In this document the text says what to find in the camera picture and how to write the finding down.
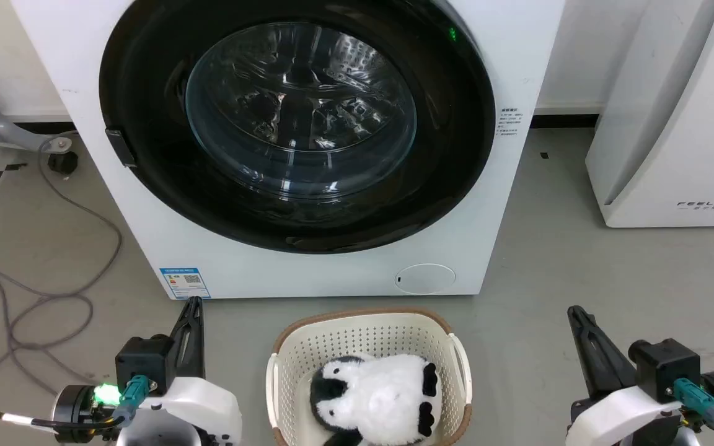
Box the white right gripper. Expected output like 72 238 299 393
566 305 714 446

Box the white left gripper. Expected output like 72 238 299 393
53 296 244 446

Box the white front-load washing machine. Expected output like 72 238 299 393
10 0 567 301

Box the black round washer door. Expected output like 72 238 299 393
99 0 496 255

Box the blue energy label sticker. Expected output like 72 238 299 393
159 267 211 300

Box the cream perforated laundry basket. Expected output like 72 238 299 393
265 308 474 446

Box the round white filter cover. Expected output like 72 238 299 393
394 263 457 295

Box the black white plush panda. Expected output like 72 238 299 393
309 353 443 446

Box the black caster wheel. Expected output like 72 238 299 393
47 151 79 176

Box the white Feelbird appliance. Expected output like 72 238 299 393
585 0 714 229

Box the small printed text sticker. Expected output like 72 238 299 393
498 107 525 138

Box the right gripper cable teal plug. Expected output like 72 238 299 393
672 378 714 446

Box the gripper cable teal plug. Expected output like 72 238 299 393
0 374 149 446
672 378 714 446

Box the grey floor cable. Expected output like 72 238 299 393
0 130 123 413

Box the left gripper cable teal plug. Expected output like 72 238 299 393
0 374 149 446

